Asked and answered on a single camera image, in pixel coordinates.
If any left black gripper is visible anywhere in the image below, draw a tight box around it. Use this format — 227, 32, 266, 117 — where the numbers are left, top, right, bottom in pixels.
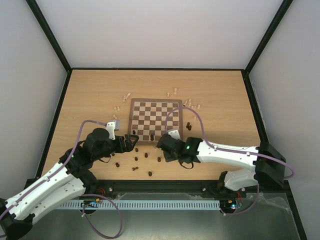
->
94, 134, 140, 161

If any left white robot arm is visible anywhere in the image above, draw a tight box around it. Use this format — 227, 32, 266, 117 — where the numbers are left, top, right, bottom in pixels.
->
0, 128, 139, 240

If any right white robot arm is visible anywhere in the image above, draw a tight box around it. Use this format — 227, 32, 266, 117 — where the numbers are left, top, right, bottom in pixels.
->
156, 133, 286, 196

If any left base circuit board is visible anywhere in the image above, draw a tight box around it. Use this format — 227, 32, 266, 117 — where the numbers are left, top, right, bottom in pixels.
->
79, 198, 103, 208

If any base circuit board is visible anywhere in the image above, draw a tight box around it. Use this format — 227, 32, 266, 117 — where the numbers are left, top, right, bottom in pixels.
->
79, 198, 103, 208
219, 197, 244, 210

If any right base circuit board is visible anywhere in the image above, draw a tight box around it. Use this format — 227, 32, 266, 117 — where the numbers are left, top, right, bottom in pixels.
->
219, 197, 244, 210

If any wooden chessboard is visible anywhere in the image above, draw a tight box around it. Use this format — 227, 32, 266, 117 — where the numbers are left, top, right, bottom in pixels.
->
128, 98, 184, 146

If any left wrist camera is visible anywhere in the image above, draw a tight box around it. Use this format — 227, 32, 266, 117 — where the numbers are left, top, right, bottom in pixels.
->
105, 119, 120, 133

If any black aluminium frame rail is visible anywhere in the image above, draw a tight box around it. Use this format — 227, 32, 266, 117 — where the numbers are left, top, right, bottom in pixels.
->
79, 179, 248, 197

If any white slotted cable duct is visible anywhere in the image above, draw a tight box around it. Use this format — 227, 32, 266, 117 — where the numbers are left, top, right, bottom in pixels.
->
57, 200, 221, 211

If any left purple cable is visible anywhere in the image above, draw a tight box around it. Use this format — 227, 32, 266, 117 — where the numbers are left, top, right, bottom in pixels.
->
0, 120, 124, 238

